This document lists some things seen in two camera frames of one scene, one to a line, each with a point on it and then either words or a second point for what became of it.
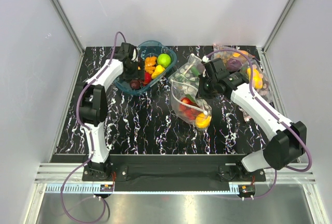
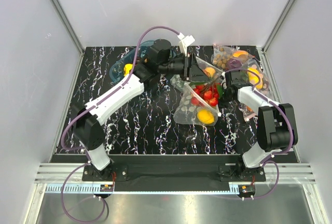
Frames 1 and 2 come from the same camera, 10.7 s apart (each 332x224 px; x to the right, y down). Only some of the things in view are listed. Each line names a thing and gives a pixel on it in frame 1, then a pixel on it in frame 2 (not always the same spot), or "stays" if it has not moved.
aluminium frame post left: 61,13 stays
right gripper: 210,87 → 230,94
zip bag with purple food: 234,58 stays
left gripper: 138,74 → 191,70
